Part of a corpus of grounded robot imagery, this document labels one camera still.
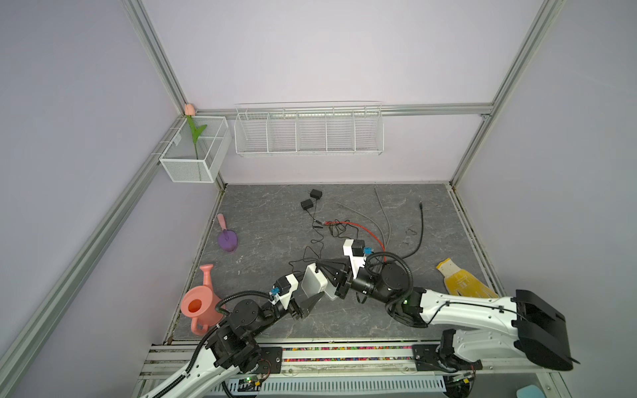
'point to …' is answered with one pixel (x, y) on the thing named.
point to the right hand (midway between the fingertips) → (317, 268)
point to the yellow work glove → (461, 283)
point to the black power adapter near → (306, 204)
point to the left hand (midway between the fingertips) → (314, 284)
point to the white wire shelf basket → (309, 128)
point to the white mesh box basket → (198, 149)
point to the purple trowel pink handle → (228, 239)
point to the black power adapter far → (316, 194)
